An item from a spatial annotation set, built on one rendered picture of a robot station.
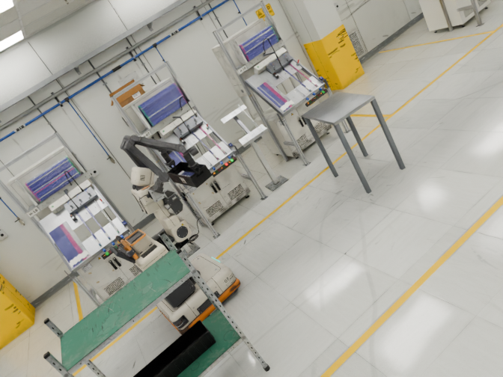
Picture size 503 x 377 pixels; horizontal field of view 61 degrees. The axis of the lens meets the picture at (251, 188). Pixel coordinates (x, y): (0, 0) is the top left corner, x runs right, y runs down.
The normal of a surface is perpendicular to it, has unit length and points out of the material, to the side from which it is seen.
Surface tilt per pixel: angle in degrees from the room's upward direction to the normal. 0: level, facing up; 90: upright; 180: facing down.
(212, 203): 90
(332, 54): 90
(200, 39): 90
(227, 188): 90
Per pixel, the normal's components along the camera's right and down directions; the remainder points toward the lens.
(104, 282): 0.43, 0.15
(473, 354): -0.49, -0.79
